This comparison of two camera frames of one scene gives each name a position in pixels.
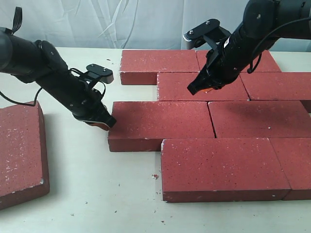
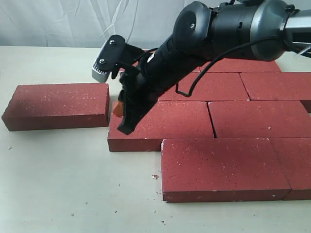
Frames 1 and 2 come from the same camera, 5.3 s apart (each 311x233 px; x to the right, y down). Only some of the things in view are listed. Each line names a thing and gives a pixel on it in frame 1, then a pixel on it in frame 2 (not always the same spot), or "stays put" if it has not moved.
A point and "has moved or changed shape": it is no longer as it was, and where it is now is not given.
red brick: [142, 125] stays put
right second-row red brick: [277, 85] stays put
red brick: [294, 156] stays put
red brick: [24, 174] has moved or changed shape
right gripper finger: [202, 81] → [134, 109]
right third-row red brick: [260, 119] stays put
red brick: [209, 170] stays put
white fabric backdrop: [129, 24] stays put
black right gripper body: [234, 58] → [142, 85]
